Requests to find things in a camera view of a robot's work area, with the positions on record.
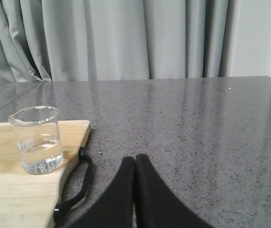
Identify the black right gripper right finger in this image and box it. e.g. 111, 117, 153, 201
134, 154, 211, 228

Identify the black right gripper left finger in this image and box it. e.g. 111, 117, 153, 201
70, 157, 135, 228

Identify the small glass beaker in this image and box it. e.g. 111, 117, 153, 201
8, 106, 64, 175

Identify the wooden cutting board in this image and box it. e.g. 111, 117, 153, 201
0, 120, 91, 228

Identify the grey curtain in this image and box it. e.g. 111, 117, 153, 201
0, 0, 271, 82

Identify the black board handle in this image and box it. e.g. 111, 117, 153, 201
53, 147, 93, 223

